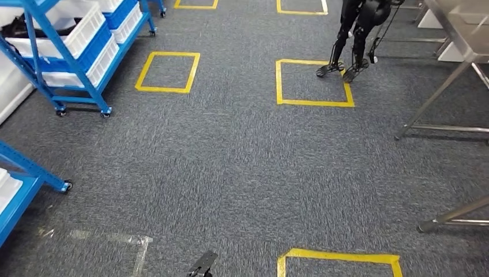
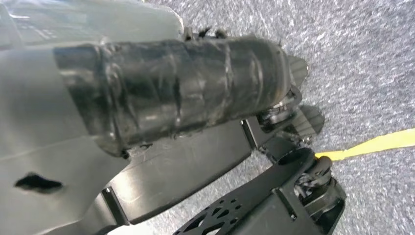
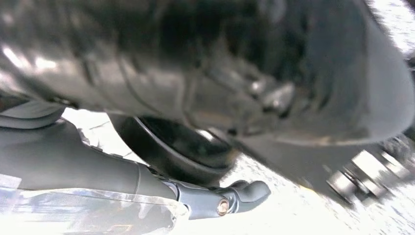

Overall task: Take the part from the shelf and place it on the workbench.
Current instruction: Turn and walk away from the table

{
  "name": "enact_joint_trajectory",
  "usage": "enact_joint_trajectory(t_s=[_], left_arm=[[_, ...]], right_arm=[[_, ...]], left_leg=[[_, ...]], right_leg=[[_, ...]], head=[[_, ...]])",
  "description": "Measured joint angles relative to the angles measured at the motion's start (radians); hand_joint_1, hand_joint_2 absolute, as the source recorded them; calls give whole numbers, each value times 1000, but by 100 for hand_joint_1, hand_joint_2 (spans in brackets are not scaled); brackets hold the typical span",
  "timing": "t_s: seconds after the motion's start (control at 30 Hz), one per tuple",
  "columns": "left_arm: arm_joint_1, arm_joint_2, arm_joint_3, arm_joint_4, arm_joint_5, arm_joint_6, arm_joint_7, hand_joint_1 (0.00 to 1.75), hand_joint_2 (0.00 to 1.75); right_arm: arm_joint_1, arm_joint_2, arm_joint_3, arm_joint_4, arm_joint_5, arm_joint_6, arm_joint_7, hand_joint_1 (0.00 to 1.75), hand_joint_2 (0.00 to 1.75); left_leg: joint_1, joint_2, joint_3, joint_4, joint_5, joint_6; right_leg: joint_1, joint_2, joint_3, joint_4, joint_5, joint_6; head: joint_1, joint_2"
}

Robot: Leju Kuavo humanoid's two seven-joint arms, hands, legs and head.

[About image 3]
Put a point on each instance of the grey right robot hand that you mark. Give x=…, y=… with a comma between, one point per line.
x=227, y=65

